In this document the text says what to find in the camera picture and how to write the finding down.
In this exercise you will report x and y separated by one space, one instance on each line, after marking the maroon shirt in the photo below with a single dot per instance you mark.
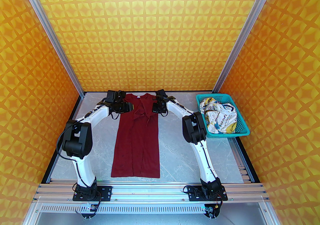
136 144

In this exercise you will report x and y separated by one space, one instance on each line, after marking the white printed shirt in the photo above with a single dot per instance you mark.
220 119

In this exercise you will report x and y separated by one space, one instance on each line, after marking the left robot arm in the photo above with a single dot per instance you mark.
77 141

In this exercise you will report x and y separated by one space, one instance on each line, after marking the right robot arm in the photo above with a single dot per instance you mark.
195 129

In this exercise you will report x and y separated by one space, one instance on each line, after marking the teal plastic laundry basket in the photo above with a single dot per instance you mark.
241 124

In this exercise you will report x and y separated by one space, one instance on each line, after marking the small controller board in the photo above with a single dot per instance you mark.
211 210
90 209

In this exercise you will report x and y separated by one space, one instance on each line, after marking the aluminium front rail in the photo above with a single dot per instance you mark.
150 190

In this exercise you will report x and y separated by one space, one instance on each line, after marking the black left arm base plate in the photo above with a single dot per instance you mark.
105 191

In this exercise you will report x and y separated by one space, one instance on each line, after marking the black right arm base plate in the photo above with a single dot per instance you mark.
193 192

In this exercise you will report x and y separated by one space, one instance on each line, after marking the aluminium frame post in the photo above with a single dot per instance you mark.
50 33
245 31

